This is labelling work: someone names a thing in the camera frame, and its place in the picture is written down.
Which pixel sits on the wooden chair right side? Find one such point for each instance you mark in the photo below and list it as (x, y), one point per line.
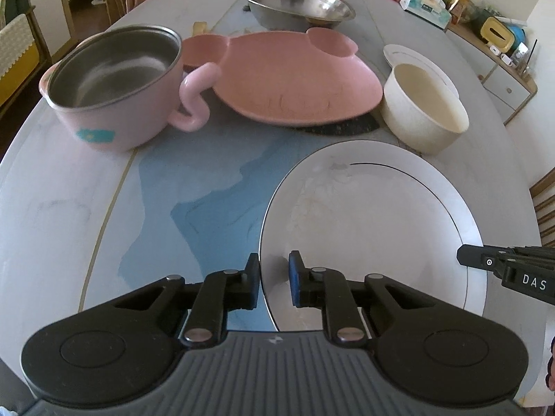
(543, 198)

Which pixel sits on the yellow tissue holder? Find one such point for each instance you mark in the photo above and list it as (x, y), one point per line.
(494, 32)

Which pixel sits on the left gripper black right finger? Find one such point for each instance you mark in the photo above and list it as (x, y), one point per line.
(428, 348)

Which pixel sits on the white round ceramic plate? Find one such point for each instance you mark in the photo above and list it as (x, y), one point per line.
(365, 207)

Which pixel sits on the large stainless steel bowl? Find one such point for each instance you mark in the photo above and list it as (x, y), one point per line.
(300, 15)

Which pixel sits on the sofa with white cover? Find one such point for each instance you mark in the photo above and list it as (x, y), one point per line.
(22, 48)

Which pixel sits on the white round lid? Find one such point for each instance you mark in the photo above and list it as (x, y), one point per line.
(396, 54)

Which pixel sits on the pink mug with steel liner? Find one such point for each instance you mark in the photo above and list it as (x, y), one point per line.
(119, 89)

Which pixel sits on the pink bear-shaped plate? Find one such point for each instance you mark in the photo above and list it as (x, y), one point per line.
(288, 78)

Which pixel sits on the tissue box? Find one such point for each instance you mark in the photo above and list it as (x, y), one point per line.
(433, 11)

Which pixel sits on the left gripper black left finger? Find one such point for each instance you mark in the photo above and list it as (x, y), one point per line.
(117, 351)

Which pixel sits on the small beige tape roll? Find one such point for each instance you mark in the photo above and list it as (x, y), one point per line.
(200, 28)

